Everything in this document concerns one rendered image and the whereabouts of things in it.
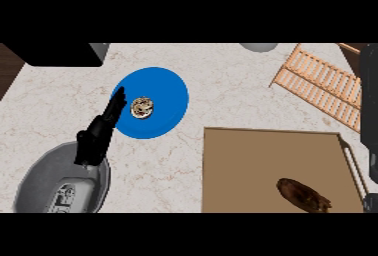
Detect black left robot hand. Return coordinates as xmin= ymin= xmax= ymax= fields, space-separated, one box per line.
xmin=72 ymin=86 xmax=127 ymax=167

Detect wooden slatted tiered shelf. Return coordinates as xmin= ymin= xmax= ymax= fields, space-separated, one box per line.
xmin=267 ymin=42 xmax=365 ymax=134

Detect dark grey rounded object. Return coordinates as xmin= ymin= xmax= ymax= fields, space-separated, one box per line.
xmin=362 ymin=192 xmax=378 ymax=214

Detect brown tray with pale handle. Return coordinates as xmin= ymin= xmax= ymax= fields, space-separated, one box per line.
xmin=199 ymin=126 xmax=372 ymax=214

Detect black box appliance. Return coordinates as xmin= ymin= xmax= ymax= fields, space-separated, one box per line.
xmin=3 ymin=42 xmax=105 ymax=68

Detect tall dark grey appliance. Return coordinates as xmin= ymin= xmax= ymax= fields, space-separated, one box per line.
xmin=357 ymin=43 xmax=378 ymax=185

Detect brown speckled cupcake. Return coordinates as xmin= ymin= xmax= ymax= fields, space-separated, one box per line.
xmin=128 ymin=96 xmax=157 ymax=120

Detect blue round plate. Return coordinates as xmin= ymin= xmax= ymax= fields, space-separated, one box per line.
xmin=109 ymin=66 xmax=190 ymax=140

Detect grey round bowl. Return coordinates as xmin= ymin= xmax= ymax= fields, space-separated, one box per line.
xmin=238 ymin=42 xmax=281 ymax=54

